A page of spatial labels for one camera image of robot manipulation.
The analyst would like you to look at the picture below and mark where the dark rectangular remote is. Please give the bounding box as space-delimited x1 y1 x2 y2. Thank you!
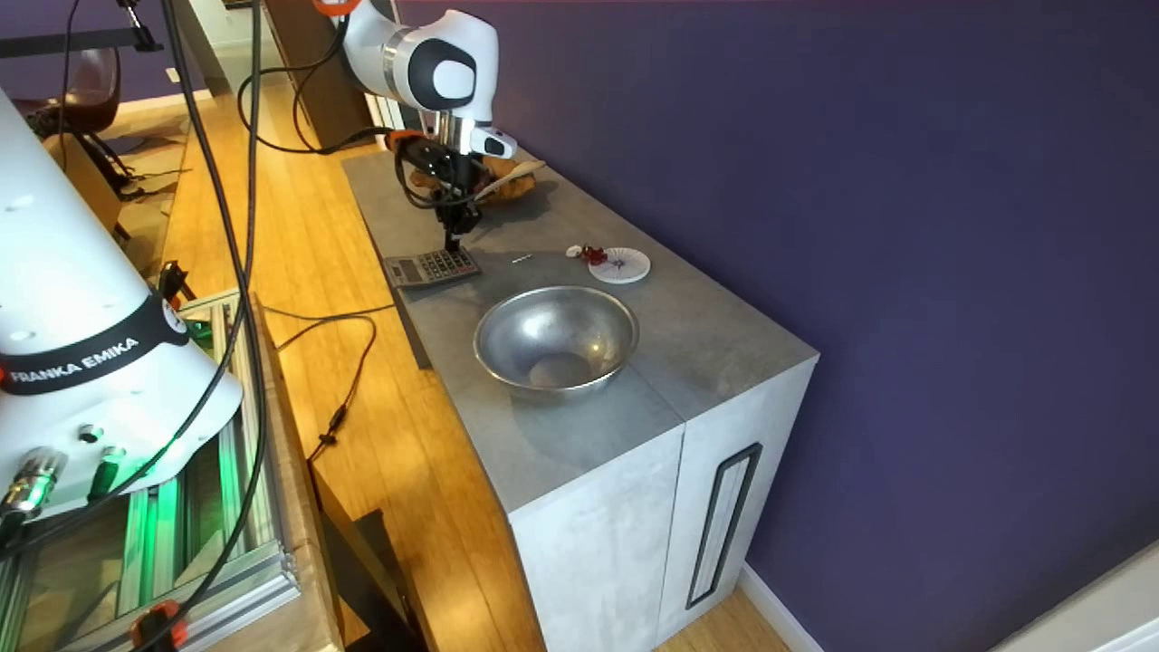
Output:
381 243 486 296

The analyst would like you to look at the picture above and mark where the orange clamp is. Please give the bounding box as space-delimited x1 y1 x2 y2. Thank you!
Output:
132 599 196 652

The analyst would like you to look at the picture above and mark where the wooden spoon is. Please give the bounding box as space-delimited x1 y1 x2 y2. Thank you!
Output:
476 155 551 206

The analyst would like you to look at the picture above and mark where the small black clamp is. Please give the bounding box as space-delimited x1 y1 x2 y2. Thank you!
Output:
155 257 200 307

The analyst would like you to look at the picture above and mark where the black floor cable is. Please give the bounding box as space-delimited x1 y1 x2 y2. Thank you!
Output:
260 301 401 469

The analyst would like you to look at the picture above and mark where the small white plate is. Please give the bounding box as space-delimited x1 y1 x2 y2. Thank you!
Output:
582 243 655 291

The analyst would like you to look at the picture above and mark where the white furniture edge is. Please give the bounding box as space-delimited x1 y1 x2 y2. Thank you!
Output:
990 535 1159 652

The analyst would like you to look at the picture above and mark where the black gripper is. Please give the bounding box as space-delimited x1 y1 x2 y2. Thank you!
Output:
401 119 497 255

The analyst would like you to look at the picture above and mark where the brown cardboard box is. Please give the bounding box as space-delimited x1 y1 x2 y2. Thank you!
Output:
32 122 122 237

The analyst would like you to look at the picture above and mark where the white baseboard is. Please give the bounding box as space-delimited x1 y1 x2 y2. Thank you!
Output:
737 557 825 652

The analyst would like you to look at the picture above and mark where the black boom stand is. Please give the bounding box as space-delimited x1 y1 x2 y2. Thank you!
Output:
0 0 166 62

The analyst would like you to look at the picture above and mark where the dark brown board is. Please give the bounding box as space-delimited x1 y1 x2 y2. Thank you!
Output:
310 465 428 652

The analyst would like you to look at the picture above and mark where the brown wooden door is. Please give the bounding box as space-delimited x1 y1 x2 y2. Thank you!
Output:
266 0 377 155

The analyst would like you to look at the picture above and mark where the aluminium robot stand frame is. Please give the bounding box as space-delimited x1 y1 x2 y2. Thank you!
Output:
0 286 306 652

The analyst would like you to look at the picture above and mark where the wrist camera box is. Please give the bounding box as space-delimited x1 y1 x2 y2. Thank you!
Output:
470 128 522 165

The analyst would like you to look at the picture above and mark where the wooden slab tray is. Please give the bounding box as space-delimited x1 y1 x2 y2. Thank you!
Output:
405 145 561 222

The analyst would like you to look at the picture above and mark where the metal bowl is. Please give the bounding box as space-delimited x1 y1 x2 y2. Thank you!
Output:
467 283 640 399

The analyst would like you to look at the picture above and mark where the black cabinet handle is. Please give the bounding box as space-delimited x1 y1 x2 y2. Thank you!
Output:
684 440 770 614

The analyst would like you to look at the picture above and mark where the dark red chair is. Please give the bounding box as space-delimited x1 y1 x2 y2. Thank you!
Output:
14 41 148 204

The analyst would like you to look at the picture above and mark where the grey concrete-look cabinet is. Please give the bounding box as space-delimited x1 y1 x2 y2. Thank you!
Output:
341 122 823 652

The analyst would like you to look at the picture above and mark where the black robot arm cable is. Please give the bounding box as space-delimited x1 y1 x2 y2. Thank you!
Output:
0 0 419 652

